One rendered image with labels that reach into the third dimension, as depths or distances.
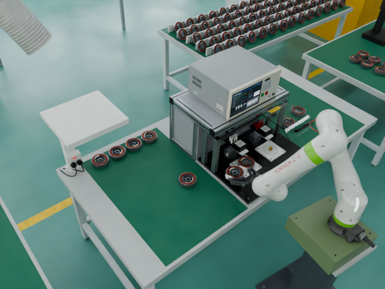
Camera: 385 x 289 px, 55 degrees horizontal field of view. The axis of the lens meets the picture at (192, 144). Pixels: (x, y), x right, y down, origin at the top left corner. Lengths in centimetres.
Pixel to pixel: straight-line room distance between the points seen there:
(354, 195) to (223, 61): 111
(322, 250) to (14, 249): 160
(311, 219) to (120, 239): 105
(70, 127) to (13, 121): 224
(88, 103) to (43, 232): 131
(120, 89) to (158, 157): 212
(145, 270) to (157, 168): 72
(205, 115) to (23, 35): 107
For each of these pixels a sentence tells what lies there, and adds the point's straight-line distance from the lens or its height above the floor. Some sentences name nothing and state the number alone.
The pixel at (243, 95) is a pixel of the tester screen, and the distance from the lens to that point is 222.
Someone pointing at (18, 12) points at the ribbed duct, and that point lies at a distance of 203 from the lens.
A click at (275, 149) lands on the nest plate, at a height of 78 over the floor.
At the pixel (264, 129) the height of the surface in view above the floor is 92.
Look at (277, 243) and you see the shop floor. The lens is 307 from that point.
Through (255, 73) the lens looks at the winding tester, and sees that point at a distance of 233.
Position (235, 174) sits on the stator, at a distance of 228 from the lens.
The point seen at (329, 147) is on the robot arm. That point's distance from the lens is 175.
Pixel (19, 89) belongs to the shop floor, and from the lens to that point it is 479.
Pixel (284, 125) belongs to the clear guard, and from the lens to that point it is 236.
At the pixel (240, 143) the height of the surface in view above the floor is 92.
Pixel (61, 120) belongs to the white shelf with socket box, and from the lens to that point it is 216.
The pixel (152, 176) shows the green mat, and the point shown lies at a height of 75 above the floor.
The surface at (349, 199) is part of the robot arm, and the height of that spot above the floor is 110.
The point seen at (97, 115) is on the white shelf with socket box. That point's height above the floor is 121.
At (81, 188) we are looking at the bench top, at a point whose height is 75.
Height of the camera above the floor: 251
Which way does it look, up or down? 43 degrees down
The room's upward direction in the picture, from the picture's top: 3 degrees clockwise
